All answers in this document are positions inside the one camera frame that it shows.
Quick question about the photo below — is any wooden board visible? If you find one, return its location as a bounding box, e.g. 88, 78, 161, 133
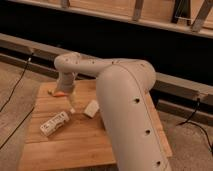
19, 80, 172, 171

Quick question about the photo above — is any white plastic bottle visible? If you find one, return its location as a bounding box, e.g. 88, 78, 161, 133
40, 108, 75, 136

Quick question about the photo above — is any cream foam block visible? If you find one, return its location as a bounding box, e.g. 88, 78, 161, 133
84, 100, 99, 118

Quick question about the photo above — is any black cable left upper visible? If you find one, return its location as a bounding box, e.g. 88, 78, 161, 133
0, 51, 35, 113

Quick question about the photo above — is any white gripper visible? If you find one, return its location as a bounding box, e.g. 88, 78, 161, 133
56, 72, 76, 108

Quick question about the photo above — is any black cable right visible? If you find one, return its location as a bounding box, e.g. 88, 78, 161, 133
176, 97, 213, 156

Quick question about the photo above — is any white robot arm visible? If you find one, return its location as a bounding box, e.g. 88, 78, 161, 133
54, 52, 172, 171

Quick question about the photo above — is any black cable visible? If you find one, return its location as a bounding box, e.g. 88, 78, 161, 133
176, 97, 213, 156
0, 51, 35, 113

